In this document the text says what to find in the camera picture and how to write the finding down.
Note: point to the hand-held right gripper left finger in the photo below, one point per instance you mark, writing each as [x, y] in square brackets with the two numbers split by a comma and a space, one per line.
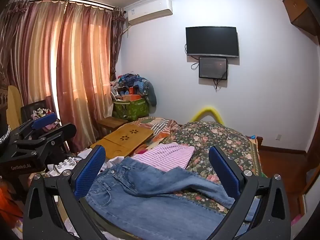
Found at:
[90, 171]

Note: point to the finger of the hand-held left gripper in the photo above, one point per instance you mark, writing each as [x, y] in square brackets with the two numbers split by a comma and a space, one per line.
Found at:
[45, 120]
[61, 132]

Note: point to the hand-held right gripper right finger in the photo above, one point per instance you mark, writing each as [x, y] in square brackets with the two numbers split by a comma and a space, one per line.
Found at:
[225, 172]

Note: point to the blue denim pants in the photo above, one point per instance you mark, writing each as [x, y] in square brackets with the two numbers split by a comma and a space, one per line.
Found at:
[155, 205]

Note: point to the dark chair with clothes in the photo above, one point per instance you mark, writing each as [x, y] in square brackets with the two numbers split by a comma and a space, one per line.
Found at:
[32, 108]

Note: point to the white crumpled cloths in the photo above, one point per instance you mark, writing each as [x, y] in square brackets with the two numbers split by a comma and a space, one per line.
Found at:
[67, 163]

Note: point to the yellow board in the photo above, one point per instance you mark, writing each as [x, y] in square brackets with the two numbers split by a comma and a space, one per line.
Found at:
[14, 105]

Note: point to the dark floral blanket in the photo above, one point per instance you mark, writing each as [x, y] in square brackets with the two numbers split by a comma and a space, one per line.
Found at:
[215, 135]

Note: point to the wooden lap desk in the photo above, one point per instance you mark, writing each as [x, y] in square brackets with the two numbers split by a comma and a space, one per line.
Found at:
[125, 137]

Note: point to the wooden stool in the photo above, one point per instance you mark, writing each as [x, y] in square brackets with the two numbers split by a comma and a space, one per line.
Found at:
[111, 122]

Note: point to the pink white striped cloth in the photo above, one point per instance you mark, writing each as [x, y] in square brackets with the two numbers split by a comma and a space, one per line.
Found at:
[165, 155]

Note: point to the yellow foam hoop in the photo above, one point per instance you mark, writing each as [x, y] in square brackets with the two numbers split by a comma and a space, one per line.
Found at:
[207, 110]

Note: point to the pink gold curtain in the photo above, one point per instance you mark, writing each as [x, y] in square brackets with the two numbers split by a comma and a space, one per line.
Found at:
[85, 67]
[27, 55]

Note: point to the green storage bag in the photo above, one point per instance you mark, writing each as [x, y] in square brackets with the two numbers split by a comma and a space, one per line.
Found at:
[130, 110]

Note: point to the orange striped patchwork blanket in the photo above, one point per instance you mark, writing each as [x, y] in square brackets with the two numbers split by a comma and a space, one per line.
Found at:
[160, 127]

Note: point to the pile of mixed clothes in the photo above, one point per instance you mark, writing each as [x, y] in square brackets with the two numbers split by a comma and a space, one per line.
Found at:
[135, 82]

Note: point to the white air conditioner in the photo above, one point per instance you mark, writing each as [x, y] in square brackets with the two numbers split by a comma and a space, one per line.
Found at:
[150, 11]

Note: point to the white wall outlet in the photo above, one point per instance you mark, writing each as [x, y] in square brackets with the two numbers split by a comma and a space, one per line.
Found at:
[278, 137]

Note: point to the small black wall monitor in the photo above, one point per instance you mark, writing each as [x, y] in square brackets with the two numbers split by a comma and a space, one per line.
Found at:
[213, 68]

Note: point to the black wall television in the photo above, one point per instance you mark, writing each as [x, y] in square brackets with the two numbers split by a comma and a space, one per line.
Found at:
[212, 41]

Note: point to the wooden wall cabinet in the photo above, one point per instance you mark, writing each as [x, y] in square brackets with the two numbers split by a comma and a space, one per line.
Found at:
[297, 7]

